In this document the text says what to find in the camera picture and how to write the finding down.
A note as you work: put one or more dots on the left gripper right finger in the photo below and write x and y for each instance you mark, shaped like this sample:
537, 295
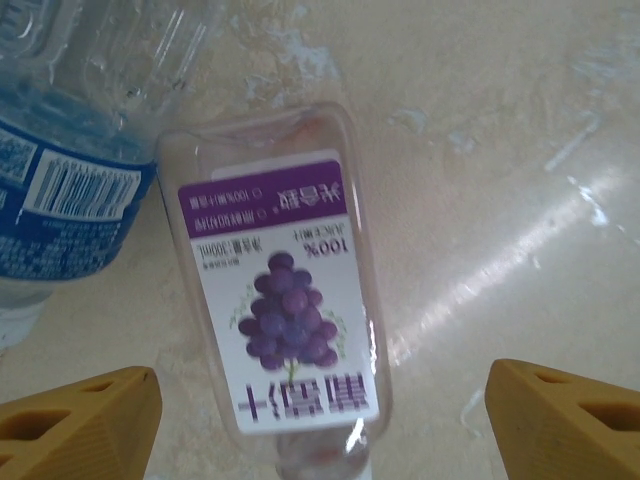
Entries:
525, 430

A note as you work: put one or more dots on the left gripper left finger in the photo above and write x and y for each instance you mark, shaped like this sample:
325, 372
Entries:
120, 430

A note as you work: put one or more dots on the purple grape juice bottle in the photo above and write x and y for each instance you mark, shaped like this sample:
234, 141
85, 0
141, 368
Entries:
280, 280

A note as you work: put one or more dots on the blue label bottle white cap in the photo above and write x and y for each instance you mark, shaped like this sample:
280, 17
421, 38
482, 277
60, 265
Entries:
65, 210

